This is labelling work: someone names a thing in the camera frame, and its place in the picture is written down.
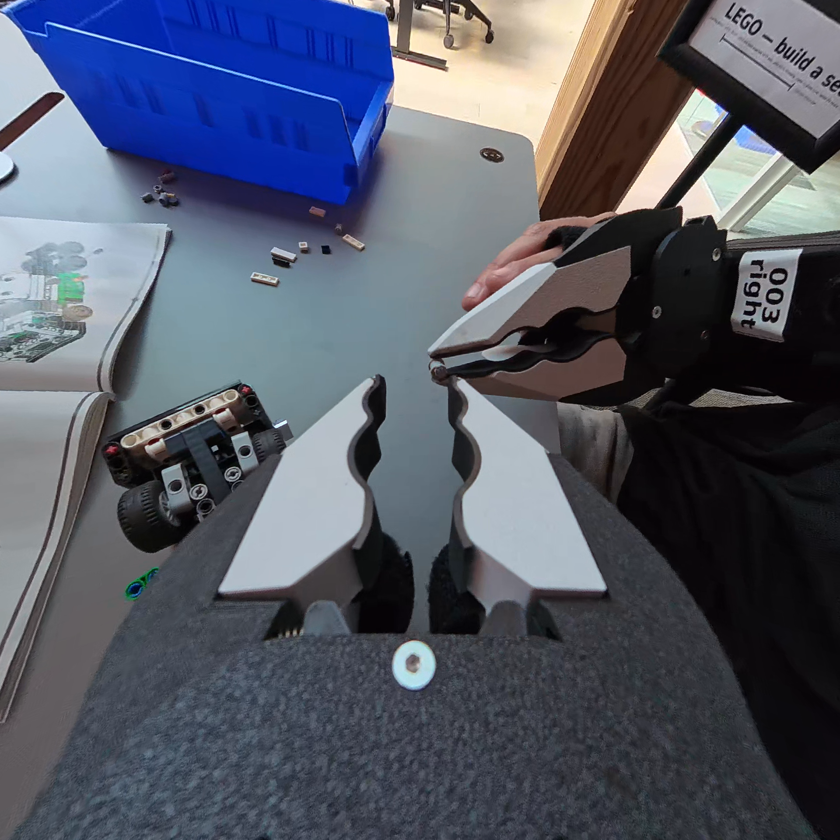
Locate black sign stand pole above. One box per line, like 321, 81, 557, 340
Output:
656, 110, 746, 212

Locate person's right hand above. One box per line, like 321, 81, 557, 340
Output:
461, 213, 618, 312

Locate person's grey trousers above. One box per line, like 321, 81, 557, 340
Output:
558, 403, 635, 506

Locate blue plastic bin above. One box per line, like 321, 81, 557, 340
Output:
3, 0, 395, 206

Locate black framed sign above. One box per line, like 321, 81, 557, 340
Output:
656, 0, 840, 175

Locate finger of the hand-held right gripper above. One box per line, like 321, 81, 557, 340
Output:
428, 244, 635, 359
446, 333, 629, 401

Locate lego instruction booklet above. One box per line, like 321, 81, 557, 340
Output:
0, 217, 173, 723

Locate black office chair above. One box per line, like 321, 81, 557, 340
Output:
384, 0, 497, 50

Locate wooden pillar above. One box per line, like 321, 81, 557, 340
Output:
537, 0, 698, 222

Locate dark desk leg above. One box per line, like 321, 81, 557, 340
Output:
390, 0, 448, 70

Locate person's black jacket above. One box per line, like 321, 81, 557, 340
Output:
617, 390, 840, 840

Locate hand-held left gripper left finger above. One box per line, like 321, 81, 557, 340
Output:
218, 375, 386, 634

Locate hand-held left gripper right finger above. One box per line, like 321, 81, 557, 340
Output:
448, 379, 608, 636

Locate lego truck model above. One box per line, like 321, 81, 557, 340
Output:
103, 381, 294, 553

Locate scattered loose lego pieces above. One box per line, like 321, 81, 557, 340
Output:
140, 169, 366, 287

